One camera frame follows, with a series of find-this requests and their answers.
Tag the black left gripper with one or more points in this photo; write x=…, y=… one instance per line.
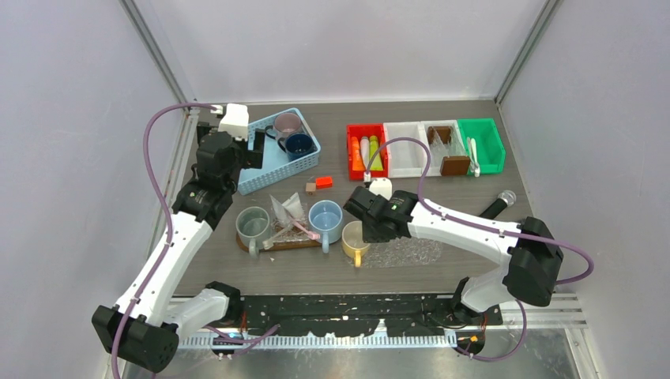
x=253, y=157

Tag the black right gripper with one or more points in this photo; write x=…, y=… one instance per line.
x=370, y=237

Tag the cream mug yellow handle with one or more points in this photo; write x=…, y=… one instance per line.
x=353, y=244

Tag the light blue mug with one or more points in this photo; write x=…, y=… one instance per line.
x=326, y=219

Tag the mauve mug black handle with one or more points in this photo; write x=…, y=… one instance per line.
x=283, y=126

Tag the pink toothbrush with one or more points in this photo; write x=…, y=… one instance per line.
x=314, y=236

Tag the grey-green mug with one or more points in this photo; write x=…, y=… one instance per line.
x=253, y=227

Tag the white toothpaste tube red cap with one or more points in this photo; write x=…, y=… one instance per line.
x=282, y=216

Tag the clear textured acrylic holder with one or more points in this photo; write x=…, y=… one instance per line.
x=275, y=227

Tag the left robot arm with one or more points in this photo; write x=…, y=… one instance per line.
x=139, y=328

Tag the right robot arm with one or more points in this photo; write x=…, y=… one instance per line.
x=527, y=263

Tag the clear textured oval tray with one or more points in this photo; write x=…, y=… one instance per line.
x=405, y=252

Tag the orange toothpaste tube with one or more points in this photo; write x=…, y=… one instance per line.
x=357, y=160

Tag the small white toothpaste tube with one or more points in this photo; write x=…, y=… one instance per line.
x=365, y=151

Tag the oval wooden tray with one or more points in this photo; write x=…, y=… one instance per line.
x=293, y=245

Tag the light blue perforated basket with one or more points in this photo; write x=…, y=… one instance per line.
x=276, y=164

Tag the white plastic bin left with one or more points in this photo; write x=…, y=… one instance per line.
x=406, y=159

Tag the white plastic bin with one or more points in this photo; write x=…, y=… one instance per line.
x=406, y=159
x=436, y=163

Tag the dark blue mug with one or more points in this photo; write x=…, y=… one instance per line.
x=297, y=145

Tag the orange block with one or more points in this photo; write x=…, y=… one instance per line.
x=323, y=182

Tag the white plastic bin right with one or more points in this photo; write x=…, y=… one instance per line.
x=436, y=163

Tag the small wooden cube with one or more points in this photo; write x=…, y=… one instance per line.
x=310, y=188

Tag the brown wooden holder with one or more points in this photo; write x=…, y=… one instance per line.
x=454, y=166

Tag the red plastic bin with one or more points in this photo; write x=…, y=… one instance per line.
x=358, y=131

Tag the black microphone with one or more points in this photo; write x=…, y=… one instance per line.
x=504, y=200

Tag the green plastic bin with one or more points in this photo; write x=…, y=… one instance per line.
x=490, y=148

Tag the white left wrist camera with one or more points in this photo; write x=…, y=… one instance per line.
x=233, y=119

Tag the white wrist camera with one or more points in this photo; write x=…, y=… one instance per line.
x=378, y=186
x=233, y=119

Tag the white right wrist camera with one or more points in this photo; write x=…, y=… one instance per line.
x=378, y=186

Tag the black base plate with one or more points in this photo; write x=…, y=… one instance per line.
x=352, y=315

